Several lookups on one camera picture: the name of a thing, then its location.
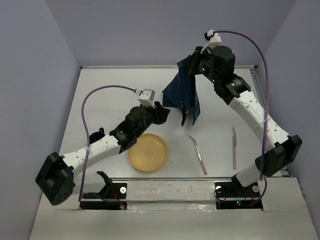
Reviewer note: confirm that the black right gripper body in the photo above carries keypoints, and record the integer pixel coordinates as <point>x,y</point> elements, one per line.
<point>205,68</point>

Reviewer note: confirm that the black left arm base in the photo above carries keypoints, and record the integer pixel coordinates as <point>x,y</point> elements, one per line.
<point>111,197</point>

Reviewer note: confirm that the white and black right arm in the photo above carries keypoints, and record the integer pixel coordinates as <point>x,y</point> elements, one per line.
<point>279,149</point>

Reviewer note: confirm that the knife with pink handle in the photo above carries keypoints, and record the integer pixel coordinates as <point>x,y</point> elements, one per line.
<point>234,146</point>

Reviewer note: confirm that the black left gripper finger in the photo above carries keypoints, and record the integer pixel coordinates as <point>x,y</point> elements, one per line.
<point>159,120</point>
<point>162,112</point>

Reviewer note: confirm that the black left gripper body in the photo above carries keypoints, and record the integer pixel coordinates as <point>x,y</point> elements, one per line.
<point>149,112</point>

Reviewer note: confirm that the dark blue cup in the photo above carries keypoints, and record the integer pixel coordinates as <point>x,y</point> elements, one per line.
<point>96,136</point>

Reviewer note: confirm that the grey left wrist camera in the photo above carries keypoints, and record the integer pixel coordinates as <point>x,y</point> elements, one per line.
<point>146,98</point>

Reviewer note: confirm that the dark blue patterned cloth napkin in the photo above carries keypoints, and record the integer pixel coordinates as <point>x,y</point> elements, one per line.
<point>181,93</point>

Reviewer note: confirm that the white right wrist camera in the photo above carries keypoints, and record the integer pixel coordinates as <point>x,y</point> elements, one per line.
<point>213,39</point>

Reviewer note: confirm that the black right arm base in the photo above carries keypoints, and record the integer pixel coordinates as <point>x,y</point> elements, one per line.
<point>244,198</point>

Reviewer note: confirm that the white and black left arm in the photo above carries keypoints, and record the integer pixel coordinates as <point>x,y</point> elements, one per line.
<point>56,176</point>

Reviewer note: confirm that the tan round plate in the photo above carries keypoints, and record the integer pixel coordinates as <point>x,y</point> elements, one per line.
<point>149,153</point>

